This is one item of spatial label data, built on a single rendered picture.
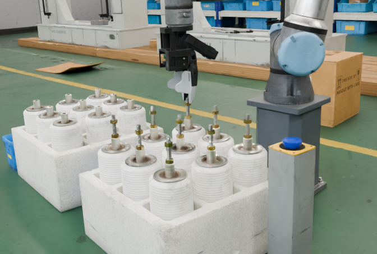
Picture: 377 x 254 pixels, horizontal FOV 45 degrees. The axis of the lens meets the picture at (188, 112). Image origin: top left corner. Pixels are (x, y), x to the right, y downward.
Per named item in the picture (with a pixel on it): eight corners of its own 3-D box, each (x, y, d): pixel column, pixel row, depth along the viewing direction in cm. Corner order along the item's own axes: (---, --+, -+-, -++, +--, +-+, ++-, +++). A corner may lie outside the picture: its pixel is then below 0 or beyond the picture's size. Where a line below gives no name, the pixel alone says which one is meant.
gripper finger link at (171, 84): (165, 98, 131) (165, 68, 127) (184, 96, 133) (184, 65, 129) (169, 102, 128) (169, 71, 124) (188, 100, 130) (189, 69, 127)
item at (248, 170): (225, 222, 114) (224, 155, 109) (233, 204, 123) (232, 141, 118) (264, 226, 112) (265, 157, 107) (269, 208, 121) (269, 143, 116)
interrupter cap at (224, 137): (208, 145, 117) (208, 143, 117) (197, 137, 124) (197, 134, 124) (234, 141, 119) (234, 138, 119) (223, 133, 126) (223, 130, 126)
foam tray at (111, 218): (195, 192, 148) (193, 139, 143) (290, 240, 118) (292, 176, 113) (84, 234, 125) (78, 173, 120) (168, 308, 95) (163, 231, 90)
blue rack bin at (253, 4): (265, 8, 677) (265, -6, 671) (286, 9, 650) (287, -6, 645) (244, 10, 643) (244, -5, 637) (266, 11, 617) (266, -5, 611)
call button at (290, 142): (290, 143, 98) (290, 134, 97) (306, 148, 95) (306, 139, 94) (277, 148, 96) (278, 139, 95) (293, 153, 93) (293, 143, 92)
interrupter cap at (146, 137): (155, 132, 129) (155, 130, 129) (174, 138, 124) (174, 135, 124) (134, 139, 124) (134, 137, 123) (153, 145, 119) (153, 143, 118)
